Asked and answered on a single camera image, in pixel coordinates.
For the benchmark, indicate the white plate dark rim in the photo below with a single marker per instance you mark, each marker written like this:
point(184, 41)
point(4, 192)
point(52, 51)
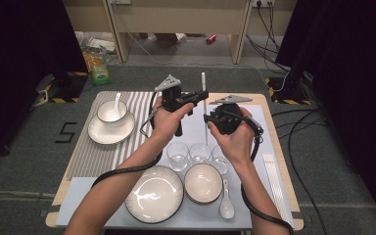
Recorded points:
point(111, 133)
point(153, 196)

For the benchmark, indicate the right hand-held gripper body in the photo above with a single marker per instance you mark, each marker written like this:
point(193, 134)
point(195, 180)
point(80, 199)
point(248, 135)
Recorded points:
point(230, 119)

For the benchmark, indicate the striped woven placemat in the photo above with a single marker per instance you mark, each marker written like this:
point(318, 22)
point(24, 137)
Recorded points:
point(137, 107)

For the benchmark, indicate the single white chopstick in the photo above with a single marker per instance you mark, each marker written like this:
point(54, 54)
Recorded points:
point(203, 81)

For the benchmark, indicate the cardboard box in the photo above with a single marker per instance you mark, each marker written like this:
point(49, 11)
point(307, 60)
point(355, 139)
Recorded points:
point(168, 39)

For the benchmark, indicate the clear drinking glass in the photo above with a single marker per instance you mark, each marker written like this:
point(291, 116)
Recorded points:
point(200, 152)
point(177, 156)
point(219, 161)

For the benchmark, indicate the black curtain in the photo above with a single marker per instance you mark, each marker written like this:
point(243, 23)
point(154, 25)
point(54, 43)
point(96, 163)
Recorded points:
point(355, 65)
point(19, 49)

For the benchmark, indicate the black stand base hazard tape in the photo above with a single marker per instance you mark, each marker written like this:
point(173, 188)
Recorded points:
point(287, 89)
point(62, 88)

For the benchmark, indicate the white ceramic spoon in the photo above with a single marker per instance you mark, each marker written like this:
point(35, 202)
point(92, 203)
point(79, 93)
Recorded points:
point(114, 112)
point(226, 209)

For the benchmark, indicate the white table sheet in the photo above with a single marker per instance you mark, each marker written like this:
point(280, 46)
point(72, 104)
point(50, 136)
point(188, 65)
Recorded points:
point(196, 130)

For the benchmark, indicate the beige desk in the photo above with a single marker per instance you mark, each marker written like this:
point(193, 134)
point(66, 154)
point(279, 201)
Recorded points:
point(176, 16)

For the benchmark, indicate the white wall socket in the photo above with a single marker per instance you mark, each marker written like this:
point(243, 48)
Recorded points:
point(262, 2)

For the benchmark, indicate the white bowl dark rim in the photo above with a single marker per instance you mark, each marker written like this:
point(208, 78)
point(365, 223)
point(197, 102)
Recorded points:
point(103, 114)
point(203, 181)
point(204, 202)

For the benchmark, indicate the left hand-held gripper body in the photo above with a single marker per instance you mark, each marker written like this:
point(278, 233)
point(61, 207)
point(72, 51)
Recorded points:
point(173, 98)

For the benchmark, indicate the small red object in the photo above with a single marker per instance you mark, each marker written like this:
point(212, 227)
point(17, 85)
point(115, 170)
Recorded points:
point(211, 38)

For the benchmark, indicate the clear plastic bag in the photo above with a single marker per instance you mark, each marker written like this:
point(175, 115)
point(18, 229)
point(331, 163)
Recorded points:
point(98, 42)

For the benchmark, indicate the green packet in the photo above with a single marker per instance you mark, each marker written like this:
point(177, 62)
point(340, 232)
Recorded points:
point(100, 76)

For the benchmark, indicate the person's left hand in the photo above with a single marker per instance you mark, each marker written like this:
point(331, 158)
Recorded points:
point(166, 127)

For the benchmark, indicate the person's right hand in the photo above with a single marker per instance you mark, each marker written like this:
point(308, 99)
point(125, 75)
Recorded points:
point(240, 147)

